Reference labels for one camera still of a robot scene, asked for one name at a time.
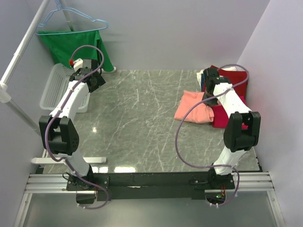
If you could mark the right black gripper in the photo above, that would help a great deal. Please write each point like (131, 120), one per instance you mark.
(211, 103)

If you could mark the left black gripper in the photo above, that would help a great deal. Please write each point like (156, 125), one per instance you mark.
(100, 82)

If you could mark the salmon pink t shirt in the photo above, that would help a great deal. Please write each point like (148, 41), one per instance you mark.
(200, 114)

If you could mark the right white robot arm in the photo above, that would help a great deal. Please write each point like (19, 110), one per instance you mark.
(242, 130)

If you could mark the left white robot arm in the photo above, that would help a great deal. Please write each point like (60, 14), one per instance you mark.
(59, 136)

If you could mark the blue folded shirt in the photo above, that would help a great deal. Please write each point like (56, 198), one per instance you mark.
(202, 81)

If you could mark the dark red folded shirt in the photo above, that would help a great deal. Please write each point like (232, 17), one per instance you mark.
(235, 77)

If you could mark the white plastic laundry basket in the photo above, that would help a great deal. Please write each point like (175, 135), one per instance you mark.
(56, 87)

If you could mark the green hanging t shirt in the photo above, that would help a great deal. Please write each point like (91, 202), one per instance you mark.
(62, 45)

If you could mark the magenta folded shirt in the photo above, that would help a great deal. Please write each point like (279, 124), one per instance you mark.
(223, 111)

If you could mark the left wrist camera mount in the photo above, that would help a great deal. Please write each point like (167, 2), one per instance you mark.
(76, 64)

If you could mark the light blue wire hanger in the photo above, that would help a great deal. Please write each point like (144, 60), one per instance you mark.
(60, 6)

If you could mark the white clothes rack frame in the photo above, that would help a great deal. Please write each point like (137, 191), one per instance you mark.
(19, 143)

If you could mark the aluminium rail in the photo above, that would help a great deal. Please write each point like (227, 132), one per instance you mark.
(244, 182)

